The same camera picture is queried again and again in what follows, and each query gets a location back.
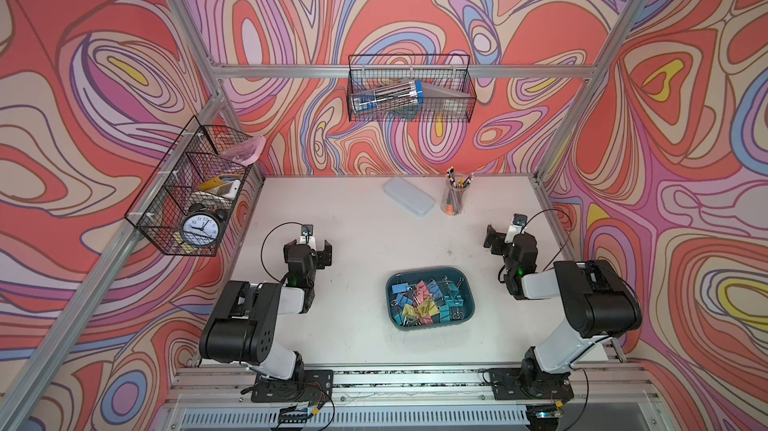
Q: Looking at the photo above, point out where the blue binder clip top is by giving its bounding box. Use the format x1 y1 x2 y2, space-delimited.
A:
427 280 443 300

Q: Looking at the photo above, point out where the blue binder clip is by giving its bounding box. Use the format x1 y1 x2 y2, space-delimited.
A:
392 294 413 310
427 280 443 300
391 283 410 295

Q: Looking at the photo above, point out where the dark teal storage tray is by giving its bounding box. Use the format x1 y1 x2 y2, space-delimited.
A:
385 267 476 330

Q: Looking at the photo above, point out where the large teal binder clip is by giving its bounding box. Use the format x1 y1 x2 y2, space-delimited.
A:
439 304 453 323

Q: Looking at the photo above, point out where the pink binder clip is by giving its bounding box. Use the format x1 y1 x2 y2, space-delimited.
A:
416 315 433 326
414 281 431 302

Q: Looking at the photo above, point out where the yellow binder clip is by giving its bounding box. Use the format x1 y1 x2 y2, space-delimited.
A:
415 300 439 319
403 304 419 320

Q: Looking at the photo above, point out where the teal binder clip lone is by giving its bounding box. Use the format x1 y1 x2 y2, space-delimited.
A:
391 309 407 326

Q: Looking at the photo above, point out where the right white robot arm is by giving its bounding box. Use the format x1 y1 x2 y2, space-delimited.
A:
483 226 642 401

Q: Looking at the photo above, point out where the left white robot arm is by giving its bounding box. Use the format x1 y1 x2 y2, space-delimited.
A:
198 240 333 403

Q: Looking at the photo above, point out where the yellow white box in basket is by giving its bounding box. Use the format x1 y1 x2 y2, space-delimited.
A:
197 175 242 201

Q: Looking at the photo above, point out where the clear pen cup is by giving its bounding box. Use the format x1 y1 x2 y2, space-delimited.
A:
441 167 474 216

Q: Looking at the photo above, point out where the translucent plastic case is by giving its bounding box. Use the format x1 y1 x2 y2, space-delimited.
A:
383 178 435 217

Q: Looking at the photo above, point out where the black alarm clock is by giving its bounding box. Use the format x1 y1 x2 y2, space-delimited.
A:
180 203 228 248

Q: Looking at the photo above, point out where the pink item in basket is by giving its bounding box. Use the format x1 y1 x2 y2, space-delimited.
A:
220 136 266 167

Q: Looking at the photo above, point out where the clear tube of pens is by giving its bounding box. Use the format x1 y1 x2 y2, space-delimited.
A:
350 80 423 115

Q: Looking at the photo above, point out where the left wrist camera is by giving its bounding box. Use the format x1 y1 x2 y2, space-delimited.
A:
298 224 316 248

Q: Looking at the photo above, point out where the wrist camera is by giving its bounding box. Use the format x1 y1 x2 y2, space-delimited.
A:
298 224 316 248
504 213 528 243

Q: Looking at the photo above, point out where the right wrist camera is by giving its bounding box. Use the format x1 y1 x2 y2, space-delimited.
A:
504 213 528 243

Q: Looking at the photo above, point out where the black wire basket left wall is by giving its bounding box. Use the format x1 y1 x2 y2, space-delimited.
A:
124 117 251 257

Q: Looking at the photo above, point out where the black wire basket wall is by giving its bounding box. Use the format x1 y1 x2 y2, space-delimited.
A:
124 117 251 257
346 52 477 123

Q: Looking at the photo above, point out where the black wire basket back wall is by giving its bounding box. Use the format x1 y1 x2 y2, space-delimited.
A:
346 52 477 123

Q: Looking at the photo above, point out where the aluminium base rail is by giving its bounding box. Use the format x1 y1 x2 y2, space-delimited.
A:
158 362 676 430

